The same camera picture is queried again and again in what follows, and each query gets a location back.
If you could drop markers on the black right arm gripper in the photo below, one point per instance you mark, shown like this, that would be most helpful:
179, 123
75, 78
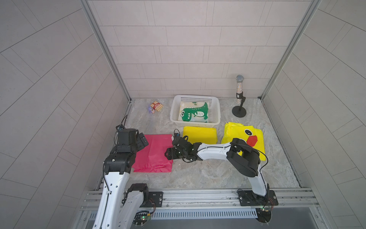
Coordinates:
173, 153

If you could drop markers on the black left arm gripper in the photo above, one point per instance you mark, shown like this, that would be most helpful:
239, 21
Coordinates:
140, 144

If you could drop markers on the pink raincoat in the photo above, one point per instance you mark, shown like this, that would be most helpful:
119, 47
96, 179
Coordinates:
152, 158

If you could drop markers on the plain yellow raincoat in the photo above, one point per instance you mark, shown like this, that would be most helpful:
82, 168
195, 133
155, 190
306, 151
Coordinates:
201, 134

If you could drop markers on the white dinosaur print raincoat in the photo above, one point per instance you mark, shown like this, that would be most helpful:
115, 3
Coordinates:
193, 112

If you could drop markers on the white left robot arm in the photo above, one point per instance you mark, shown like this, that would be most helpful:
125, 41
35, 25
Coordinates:
116, 210

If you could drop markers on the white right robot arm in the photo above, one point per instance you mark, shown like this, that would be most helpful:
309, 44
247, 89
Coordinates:
243, 157

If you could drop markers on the white plastic perforated basket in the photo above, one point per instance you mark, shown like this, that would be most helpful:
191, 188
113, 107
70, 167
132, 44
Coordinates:
214, 115

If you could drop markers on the yellow duck face raincoat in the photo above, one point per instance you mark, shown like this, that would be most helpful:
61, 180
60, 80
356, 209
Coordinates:
252, 136

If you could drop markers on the purple bunny toy figure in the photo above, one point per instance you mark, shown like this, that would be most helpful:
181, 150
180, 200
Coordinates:
151, 110

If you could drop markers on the red striped card box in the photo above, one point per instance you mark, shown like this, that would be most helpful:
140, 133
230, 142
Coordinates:
157, 106

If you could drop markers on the left green circuit board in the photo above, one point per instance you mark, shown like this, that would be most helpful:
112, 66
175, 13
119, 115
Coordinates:
142, 217

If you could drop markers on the green circuit board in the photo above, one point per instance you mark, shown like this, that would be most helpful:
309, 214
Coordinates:
142, 217
264, 215

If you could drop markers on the right green circuit board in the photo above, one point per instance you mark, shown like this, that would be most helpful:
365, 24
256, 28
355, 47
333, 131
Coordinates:
264, 215

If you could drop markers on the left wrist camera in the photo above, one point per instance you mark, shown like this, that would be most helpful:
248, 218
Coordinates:
120, 127

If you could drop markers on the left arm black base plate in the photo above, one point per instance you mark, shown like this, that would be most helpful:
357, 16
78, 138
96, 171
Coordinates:
152, 199

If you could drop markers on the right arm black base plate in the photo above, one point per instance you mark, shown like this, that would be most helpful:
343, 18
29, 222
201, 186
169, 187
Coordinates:
248, 198

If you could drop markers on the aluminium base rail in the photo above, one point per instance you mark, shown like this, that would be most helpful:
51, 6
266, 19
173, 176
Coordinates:
229, 198

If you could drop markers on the aluminium corner frame post left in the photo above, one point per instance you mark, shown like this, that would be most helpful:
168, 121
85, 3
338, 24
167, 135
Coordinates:
104, 47

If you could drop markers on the aluminium corner frame post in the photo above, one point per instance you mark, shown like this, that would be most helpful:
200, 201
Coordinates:
295, 39
104, 47

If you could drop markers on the aluminium corner frame post right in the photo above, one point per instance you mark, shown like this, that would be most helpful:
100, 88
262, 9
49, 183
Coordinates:
295, 39

